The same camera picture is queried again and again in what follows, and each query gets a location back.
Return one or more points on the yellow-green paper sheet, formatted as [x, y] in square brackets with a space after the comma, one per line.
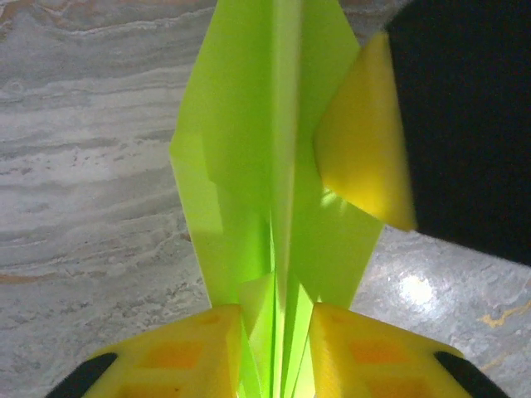
[265, 124]

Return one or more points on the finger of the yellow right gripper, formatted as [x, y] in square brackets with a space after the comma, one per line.
[456, 124]

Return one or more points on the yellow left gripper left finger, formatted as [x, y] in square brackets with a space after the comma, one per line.
[166, 360]

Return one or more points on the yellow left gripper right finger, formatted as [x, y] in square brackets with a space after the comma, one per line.
[386, 360]

